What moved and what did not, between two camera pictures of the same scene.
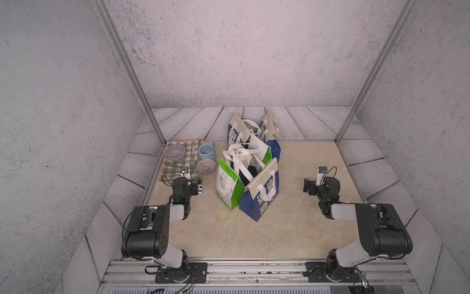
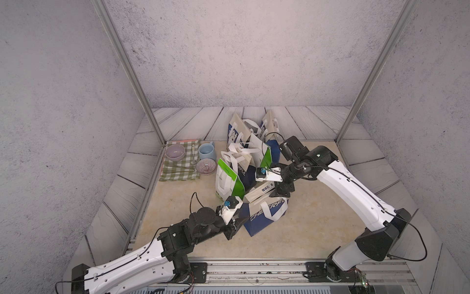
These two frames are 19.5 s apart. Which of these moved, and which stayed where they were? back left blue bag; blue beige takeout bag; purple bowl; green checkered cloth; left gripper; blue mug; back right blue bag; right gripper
Moved: right gripper; left gripper; blue beige takeout bag
Stayed: purple bowl; blue mug; back left blue bag; back right blue bag; green checkered cloth
